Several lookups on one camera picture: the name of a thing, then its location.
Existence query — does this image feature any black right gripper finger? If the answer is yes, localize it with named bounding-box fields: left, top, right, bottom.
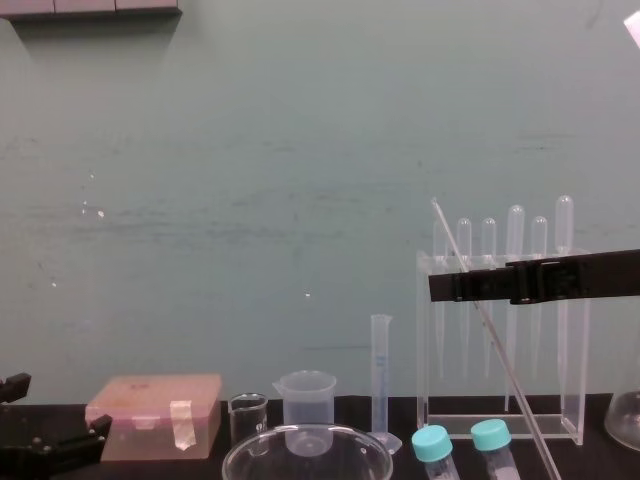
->
left=428, top=248, right=640, bottom=305

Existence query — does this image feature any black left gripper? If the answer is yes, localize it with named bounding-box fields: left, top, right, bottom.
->
left=0, top=372, right=114, bottom=480

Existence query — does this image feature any clear acrylic test tube rack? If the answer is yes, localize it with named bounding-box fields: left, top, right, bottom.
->
left=415, top=247, right=592, bottom=447

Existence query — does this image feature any teal capped sample tube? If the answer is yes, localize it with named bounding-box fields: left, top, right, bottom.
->
left=411, top=425, right=459, bottom=480
left=469, top=418, right=524, bottom=480

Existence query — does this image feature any small glass beaker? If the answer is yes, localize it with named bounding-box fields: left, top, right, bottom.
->
left=228, top=392, right=270, bottom=451

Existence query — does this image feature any translucent plastic beaker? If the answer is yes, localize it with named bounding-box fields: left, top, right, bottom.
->
left=272, top=369, right=338, bottom=455

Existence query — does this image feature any long clear plastic pipette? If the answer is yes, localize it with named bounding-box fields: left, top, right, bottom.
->
left=506, top=203, right=525, bottom=411
left=555, top=194, right=575, bottom=411

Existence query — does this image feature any pink translucent plastic box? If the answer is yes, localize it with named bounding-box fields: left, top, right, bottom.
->
left=84, top=372, right=224, bottom=461

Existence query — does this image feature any short clear plastic pipette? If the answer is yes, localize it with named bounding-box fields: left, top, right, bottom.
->
left=432, top=219, right=447, bottom=381
left=456, top=217, right=473, bottom=381
left=480, top=217, right=497, bottom=381

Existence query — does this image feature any pale tape strip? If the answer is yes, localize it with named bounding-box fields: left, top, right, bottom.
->
left=169, top=399, right=195, bottom=450

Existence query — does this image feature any glass flask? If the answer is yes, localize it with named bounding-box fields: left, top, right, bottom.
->
left=603, top=389, right=640, bottom=449

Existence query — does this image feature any black table cloth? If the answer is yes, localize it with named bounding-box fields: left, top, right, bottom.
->
left=0, top=393, right=640, bottom=480

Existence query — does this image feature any round glass dish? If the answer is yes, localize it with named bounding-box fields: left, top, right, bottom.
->
left=221, top=423, right=395, bottom=480

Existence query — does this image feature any clear plastic graduated cylinder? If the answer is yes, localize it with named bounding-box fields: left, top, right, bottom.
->
left=369, top=313, right=404, bottom=454

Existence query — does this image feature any grey wall shelf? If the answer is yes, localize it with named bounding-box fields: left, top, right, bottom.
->
left=0, top=0, right=184, bottom=22

